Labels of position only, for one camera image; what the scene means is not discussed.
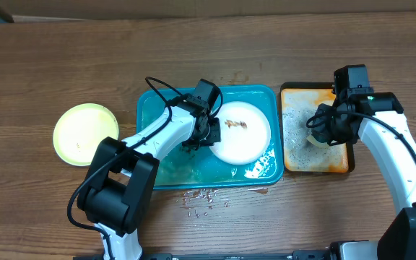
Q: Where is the green yellow sponge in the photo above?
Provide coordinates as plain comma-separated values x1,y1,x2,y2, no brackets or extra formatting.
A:
306,135,329,148

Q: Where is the white plate with sauce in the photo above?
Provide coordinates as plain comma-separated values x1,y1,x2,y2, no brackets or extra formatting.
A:
210,101,272,165

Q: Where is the yellow plate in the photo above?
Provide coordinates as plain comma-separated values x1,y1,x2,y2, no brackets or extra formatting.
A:
53,103,119,167

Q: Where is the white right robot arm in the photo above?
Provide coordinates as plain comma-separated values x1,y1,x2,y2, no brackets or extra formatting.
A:
306,92,416,259

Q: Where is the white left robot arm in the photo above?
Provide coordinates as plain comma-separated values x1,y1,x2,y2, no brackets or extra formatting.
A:
67,105,220,259

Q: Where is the teal plastic tray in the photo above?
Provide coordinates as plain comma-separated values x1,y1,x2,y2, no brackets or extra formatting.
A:
154,84,285,190

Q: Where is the orange soapy tray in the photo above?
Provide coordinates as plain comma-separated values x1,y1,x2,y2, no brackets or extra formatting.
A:
279,82,355,173

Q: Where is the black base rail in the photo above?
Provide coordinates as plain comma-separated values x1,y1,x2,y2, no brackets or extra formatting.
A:
74,240,378,260

